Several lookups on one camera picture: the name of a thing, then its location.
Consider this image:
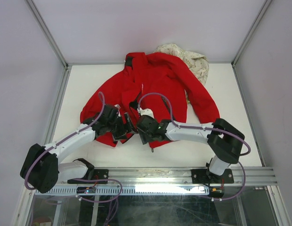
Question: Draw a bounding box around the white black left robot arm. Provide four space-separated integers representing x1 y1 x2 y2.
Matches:
20 105 138 194

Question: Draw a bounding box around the red zip jacket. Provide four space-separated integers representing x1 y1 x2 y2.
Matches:
80 52 221 153

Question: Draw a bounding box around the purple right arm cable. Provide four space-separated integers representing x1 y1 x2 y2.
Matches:
137 92 252 202

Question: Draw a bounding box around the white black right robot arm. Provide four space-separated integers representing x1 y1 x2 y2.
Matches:
137 115 245 186

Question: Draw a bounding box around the cream green printed cloth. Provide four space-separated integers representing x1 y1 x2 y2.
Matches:
154 44 209 86

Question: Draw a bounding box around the white perforated cable tray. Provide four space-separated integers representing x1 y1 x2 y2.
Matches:
44 184 209 196

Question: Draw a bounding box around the aluminium frame post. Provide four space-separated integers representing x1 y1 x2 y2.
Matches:
231 0 273 68
24 0 69 70

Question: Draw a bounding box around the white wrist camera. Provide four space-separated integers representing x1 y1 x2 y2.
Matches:
138 107 154 118
114 104 121 117

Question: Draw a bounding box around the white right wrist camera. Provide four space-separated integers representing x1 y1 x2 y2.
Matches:
138 107 154 118

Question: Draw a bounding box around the aluminium right frame post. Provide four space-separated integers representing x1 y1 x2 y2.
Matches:
231 0 273 68

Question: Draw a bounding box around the aluminium mounting rail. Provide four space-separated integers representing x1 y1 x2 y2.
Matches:
95 167 278 186

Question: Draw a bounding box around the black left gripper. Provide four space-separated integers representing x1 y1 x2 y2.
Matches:
107 113 138 141

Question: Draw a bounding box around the aluminium left frame post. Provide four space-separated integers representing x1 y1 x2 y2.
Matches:
24 0 69 70

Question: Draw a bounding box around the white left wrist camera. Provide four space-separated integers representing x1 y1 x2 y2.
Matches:
114 104 121 117

